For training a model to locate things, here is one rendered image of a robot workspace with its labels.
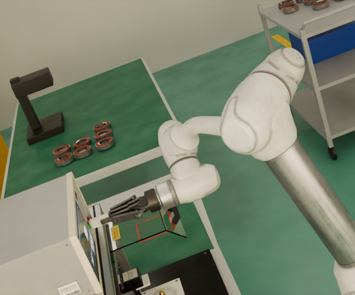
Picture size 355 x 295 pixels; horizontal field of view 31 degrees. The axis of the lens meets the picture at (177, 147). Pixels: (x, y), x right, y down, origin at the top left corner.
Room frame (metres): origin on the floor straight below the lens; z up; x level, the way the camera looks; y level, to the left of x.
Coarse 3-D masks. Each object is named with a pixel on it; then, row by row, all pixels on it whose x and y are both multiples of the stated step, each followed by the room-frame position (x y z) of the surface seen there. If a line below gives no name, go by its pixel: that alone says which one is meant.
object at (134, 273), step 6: (132, 270) 1.89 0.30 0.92; (138, 270) 1.88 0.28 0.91; (126, 276) 1.87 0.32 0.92; (132, 276) 1.85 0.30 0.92; (138, 276) 1.84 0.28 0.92; (144, 276) 1.89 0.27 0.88; (114, 282) 1.89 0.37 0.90; (126, 282) 1.84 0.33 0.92; (132, 282) 1.84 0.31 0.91; (138, 282) 1.84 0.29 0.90; (144, 282) 1.85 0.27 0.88; (126, 288) 1.83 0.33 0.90; (132, 288) 1.83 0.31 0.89; (138, 288) 1.84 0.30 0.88
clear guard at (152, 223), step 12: (144, 216) 1.97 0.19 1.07; (156, 216) 1.94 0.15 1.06; (168, 216) 1.95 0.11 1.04; (108, 228) 1.97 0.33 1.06; (120, 228) 1.94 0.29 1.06; (132, 228) 1.91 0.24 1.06; (144, 228) 1.89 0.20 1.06; (156, 228) 1.86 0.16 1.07; (168, 228) 1.85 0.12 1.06; (180, 228) 1.88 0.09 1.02; (108, 240) 1.90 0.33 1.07; (120, 240) 1.87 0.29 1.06; (132, 240) 1.84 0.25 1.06
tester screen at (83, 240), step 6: (78, 210) 1.77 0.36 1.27; (78, 216) 1.73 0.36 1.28; (78, 222) 1.68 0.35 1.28; (78, 228) 1.63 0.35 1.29; (84, 234) 1.68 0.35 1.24; (84, 240) 1.64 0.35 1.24; (84, 246) 1.59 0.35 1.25; (90, 246) 1.68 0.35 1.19; (90, 252) 1.64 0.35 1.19; (90, 258) 1.60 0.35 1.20; (96, 258) 1.69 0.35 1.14; (90, 264) 1.56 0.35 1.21; (96, 264) 1.65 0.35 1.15; (96, 276) 1.56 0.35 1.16
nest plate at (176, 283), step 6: (168, 282) 1.94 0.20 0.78; (174, 282) 1.93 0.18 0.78; (180, 282) 1.93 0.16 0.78; (156, 288) 1.94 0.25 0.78; (162, 288) 1.92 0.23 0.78; (168, 288) 1.91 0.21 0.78; (174, 288) 1.90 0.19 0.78; (180, 288) 1.88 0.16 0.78; (144, 294) 1.92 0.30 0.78; (150, 294) 1.91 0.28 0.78; (156, 294) 1.90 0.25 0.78; (168, 294) 1.87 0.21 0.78; (174, 294) 1.86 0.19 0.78; (180, 294) 1.85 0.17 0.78
